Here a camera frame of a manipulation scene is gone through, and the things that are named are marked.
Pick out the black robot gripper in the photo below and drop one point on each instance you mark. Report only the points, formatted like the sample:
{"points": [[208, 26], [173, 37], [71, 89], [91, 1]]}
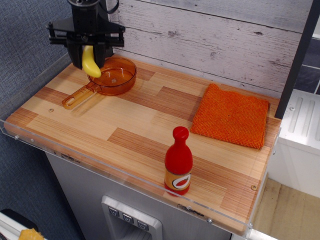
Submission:
{"points": [[88, 25]]}

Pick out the yellow toy banana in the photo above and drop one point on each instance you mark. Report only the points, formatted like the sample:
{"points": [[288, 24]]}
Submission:
{"points": [[88, 62]]}

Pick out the red hot sauce bottle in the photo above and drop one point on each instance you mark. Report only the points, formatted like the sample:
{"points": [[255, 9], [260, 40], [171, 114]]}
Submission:
{"points": [[178, 163]]}

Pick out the orange transparent toy pan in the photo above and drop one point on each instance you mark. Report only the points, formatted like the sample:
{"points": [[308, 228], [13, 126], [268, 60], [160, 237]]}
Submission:
{"points": [[118, 75]]}

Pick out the silver toy fridge cabinet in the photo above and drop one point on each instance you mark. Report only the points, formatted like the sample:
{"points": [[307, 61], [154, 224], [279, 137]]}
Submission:
{"points": [[108, 208]]}

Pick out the orange folded cloth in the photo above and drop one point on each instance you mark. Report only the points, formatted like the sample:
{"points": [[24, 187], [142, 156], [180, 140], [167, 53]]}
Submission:
{"points": [[231, 117]]}

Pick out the yellow sponge object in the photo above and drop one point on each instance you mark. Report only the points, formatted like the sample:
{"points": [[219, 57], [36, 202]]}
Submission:
{"points": [[30, 234]]}

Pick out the white toy sink unit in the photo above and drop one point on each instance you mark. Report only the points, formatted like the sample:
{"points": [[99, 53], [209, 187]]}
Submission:
{"points": [[295, 161]]}

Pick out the dark vertical post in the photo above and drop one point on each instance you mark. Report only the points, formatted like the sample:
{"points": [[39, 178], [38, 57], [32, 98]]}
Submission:
{"points": [[302, 48]]}

